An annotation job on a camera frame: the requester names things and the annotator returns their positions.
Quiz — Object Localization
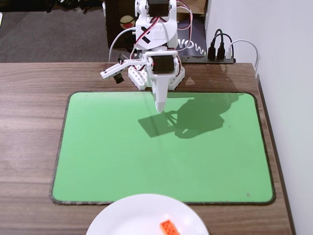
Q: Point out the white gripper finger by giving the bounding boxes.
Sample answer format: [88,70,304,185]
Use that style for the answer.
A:
[151,77,170,115]

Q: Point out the white gripper body with motor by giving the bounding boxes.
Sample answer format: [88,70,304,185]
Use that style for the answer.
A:
[143,50,179,80]

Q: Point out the orange lego block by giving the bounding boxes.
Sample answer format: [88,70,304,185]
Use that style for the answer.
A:
[159,220,181,235]

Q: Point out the white round plate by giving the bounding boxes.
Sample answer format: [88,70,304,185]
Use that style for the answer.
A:
[85,193,210,235]

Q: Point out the black usb hub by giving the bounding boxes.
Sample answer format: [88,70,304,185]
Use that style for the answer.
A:
[182,55,237,65]

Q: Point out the dark box with round sticker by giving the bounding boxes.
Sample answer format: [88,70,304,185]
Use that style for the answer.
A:
[104,0,138,53]

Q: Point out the green honeycomb mat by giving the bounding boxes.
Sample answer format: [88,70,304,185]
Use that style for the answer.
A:
[49,91,276,206]

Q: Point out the red black white servo wires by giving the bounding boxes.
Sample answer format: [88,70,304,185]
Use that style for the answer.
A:
[176,0,194,40]
[131,16,159,61]

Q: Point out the white cable to wrist camera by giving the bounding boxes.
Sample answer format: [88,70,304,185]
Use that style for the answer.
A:
[108,27,137,63]

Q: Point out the wrist camera on white mount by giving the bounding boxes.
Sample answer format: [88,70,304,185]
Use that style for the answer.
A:
[99,53,147,85]

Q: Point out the black usb plug with cable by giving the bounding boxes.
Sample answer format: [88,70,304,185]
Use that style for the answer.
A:
[207,28,224,61]
[217,33,233,60]

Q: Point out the white usb plug with cable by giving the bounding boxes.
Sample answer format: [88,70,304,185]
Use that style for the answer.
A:
[225,39,260,74]

